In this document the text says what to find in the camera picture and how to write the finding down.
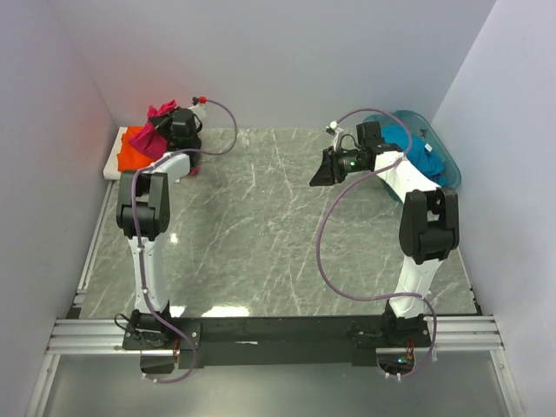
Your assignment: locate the orange folded t shirt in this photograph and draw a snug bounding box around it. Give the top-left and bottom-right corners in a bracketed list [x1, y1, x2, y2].
[116, 126, 155, 172]

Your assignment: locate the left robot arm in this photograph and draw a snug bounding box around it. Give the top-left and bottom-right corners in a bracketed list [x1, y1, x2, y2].
[116, 102, 206, 349]

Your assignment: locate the aluminium frame rail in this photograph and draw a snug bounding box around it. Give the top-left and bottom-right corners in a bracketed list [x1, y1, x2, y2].
[25, 181, 133, 416]

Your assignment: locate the teal plastic basket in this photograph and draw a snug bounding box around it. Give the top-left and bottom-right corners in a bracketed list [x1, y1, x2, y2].
[364, 110, 461, 189]

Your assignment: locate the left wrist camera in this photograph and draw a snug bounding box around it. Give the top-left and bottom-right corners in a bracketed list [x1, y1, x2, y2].
[189, 96, 208, 122]

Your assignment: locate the pink t shirt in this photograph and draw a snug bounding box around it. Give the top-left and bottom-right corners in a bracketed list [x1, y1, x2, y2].
[129, 100, 202, 161]

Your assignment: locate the white foam pad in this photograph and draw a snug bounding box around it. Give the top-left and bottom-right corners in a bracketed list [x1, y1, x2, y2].
[102, 126, 183, 184]

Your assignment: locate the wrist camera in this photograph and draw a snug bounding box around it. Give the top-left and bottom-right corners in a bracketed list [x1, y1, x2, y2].
[189, 96, 208, 122]
[325, 121, 343, 151]

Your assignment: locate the blue t shirt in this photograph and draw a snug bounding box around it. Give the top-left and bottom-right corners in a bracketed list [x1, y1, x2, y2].
[381, 125, 447, 187]

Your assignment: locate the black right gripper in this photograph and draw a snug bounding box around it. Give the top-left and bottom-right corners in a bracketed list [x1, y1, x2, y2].
[309, 146, 367, 188]

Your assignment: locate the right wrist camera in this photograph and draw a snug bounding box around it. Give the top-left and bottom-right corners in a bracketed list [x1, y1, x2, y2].
[325, 121, 343, 151]

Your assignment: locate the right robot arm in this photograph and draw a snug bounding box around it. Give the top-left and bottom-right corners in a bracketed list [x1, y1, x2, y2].
[309, 121, 460, 347]

